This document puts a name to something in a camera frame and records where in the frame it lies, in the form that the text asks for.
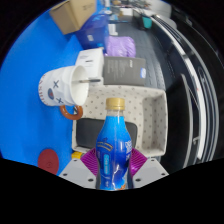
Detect flat round red coaster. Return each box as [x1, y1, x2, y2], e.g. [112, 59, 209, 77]
[37, 148, 60, 175]

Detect white dotted fabric storage bin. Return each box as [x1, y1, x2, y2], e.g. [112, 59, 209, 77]
[71, 84, 168, 158]

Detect blue drink bottle gold cap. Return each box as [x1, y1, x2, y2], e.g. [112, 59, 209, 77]
[95, 97, 133, 191]

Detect black flat product box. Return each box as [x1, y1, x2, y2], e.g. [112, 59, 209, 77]
[102, 55, 148, 87]

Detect purple plastic bag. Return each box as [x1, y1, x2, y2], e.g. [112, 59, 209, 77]
[104, 35, 137, 58]

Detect grey overhead workbench shelf unit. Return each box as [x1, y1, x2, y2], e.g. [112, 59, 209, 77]
[156, 6, 224, 174]

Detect teal desk device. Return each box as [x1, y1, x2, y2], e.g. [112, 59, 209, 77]
[141, 15, 154, 30]

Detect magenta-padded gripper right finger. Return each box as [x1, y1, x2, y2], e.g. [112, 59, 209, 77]
[127, 147, 169, 190]

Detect brown cardboard box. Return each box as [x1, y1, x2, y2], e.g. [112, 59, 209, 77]
[49, 0, 98, 36]

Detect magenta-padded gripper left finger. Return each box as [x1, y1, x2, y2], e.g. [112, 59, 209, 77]
[58, 147, 100, 190]

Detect yellow multimeter red leads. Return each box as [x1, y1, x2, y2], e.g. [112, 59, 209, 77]
[71, 151, 84, 161]

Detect white product box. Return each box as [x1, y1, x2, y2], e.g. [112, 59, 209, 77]
[74, 48, 105, 80]

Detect white mug orange handle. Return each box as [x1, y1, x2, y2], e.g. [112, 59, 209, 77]
[38, 64, 91, 121]

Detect blue carton box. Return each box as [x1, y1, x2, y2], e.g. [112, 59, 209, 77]
[74, 13, 111, 51]

